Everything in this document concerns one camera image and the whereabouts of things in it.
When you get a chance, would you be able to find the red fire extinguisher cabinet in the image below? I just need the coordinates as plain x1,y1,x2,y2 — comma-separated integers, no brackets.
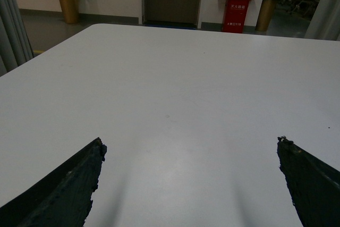
222,0,252,33

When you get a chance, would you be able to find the grey curtain right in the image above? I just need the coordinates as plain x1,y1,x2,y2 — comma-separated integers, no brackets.
304,0,339,41

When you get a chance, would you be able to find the blue floor mat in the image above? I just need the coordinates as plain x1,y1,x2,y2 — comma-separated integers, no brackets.
143,21,197,30

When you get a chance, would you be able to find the grey curtain left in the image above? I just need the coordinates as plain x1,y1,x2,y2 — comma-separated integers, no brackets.
1,0,34,75

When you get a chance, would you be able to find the grey curtain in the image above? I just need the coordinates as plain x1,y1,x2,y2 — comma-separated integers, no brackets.
1,0,34,75
304,0,339,41

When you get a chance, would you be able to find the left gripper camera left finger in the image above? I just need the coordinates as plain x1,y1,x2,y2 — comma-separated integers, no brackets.
1,138,107,226

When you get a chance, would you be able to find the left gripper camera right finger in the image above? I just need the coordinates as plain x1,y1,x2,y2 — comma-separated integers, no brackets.
277,136,339,226

